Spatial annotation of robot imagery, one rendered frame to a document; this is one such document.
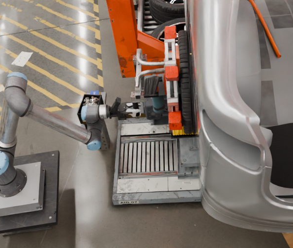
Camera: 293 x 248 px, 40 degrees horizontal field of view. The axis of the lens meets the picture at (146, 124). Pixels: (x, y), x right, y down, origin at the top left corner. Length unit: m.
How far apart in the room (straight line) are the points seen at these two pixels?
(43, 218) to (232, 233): 1.30
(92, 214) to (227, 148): 1.74
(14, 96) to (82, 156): 1.24
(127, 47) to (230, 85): 1.61
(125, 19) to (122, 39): 0.17
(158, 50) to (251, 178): 1.66
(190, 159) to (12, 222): 1.31
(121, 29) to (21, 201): 1.35
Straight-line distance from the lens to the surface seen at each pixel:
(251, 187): 1.65
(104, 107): 2.55
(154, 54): 3.06
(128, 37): 2.93
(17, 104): 2.34
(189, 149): 3.06
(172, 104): 2.37
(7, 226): 2.93
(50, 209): 2.88
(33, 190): 2.88
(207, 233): 2.97
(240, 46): 2.19
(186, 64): 2.32
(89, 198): 3.20
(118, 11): 2.81
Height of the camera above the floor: 2.69
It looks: 50 degrees down
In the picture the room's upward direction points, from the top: 9 degrees counter-clockwise
